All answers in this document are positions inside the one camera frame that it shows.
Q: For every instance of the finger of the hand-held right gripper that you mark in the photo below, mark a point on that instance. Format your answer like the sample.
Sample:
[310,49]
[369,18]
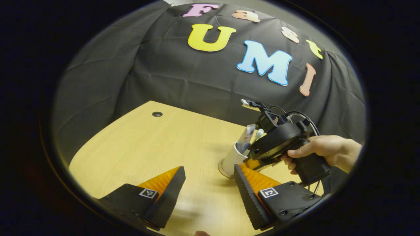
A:
[254,164]

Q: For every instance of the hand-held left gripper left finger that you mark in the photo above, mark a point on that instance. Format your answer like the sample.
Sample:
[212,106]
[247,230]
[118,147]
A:
[169,200]

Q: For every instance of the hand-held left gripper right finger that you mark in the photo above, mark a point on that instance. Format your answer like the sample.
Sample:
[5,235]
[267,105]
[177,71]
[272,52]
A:
[247,196]

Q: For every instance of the white toothbrush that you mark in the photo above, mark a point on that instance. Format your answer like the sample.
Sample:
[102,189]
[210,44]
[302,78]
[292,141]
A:
[259,133]

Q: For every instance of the white toothpaste tube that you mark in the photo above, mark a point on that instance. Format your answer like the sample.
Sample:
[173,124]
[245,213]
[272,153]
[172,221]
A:
[245,139]

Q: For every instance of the wooden desktop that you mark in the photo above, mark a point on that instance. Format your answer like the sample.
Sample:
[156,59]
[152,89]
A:
[147,147]

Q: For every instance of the black backdrop cloth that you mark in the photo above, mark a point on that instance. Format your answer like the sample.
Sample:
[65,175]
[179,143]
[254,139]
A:
[197,78]

